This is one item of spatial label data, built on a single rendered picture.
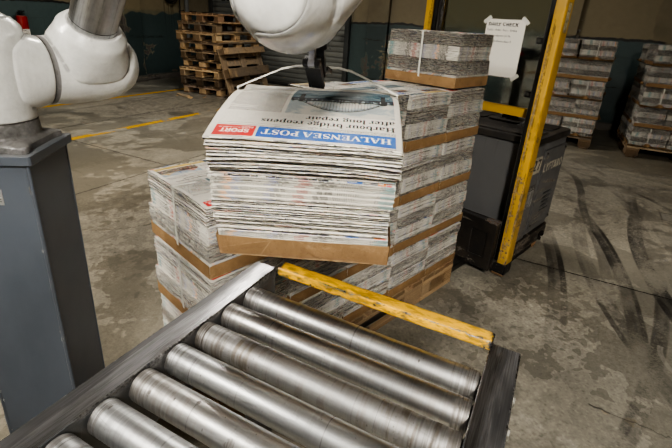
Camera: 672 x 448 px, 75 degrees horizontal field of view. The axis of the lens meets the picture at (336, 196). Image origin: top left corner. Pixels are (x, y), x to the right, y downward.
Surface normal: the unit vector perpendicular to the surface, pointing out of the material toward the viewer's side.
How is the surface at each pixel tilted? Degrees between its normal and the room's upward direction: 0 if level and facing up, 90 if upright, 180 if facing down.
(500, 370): 0
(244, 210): 104
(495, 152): 90
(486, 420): 0
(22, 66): 86
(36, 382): 90
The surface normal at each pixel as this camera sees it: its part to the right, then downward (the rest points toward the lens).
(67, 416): 0.06, -0.93
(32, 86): 0.85, 0.29
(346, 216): -0.08, 0.59
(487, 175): -0.71, 0.22
